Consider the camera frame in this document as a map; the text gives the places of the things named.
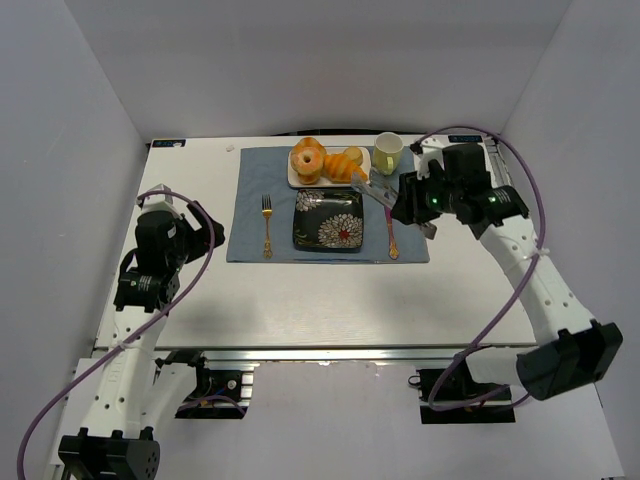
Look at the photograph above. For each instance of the back orange donut bread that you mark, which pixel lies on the back orange donut bread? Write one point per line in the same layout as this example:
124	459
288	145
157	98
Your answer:
309	142

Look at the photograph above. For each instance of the aluminium right side rail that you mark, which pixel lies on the aluminium right side rail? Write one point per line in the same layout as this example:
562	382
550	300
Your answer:
500	172

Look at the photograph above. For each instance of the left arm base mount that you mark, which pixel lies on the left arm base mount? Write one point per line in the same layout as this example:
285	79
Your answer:
218	391

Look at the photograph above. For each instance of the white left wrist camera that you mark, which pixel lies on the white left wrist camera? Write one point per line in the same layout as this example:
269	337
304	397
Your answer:
162	201

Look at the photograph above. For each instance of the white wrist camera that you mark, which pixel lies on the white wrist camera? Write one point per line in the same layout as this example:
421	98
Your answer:
424	152
162	201

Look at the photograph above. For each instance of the left blue table sticker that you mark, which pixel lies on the left blue table sticker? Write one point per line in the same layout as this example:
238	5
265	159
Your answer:
168	143

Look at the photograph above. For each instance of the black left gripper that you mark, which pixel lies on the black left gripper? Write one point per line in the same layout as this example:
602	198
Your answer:
198	232

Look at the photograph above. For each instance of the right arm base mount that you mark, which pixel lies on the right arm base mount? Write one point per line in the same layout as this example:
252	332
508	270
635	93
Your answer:
458	387

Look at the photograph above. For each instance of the orange croissant bread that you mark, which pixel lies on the orange croissant bread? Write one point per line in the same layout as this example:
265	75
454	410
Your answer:
339	168

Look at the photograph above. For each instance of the pale yellow mug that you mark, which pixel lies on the pale yellow mug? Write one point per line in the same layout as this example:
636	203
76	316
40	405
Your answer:
387	152

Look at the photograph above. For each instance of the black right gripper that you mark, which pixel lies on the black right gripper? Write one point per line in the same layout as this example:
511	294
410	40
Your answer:
405	197

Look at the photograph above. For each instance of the blue table sticker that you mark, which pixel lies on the blue table sticker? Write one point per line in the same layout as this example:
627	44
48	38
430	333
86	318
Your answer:
168	143
458	138

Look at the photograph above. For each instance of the black floral square plate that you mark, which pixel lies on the black floral square plate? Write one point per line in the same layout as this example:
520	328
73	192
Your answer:
327	220

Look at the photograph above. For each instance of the orange ring donut bread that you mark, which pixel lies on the orange ring donut bread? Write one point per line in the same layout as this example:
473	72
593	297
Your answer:
307	163

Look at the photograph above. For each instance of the gold fork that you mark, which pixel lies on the gold fork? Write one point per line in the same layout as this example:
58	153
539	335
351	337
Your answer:
267	212

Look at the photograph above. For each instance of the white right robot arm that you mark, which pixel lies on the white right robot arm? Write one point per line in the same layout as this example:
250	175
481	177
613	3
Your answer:
572	348

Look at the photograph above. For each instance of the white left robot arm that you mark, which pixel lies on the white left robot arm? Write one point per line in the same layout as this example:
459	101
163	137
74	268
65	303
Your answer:
118	437

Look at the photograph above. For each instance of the white rectangular serving tray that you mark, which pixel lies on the white rectangular serving tray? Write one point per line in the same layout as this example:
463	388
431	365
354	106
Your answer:
323	182

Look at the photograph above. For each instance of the purple gold knife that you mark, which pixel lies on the purple gold knife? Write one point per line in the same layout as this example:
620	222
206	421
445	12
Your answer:
393	249

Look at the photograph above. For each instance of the aluminium front table rail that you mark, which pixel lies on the aluminium front table rail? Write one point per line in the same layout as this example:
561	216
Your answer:
244	358

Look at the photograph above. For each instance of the right blue table sticker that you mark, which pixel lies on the right blue table sticker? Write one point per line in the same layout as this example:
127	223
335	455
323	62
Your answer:
458	138

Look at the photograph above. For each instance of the small round bread roll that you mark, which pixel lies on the small round bread roll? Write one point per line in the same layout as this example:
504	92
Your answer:
354	154

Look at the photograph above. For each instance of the blue cloth placemat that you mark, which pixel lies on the blue cloth placemat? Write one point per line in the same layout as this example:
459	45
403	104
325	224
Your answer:
263	171

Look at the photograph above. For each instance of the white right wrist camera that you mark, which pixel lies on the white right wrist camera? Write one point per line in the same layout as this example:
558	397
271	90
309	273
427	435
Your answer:
424	152

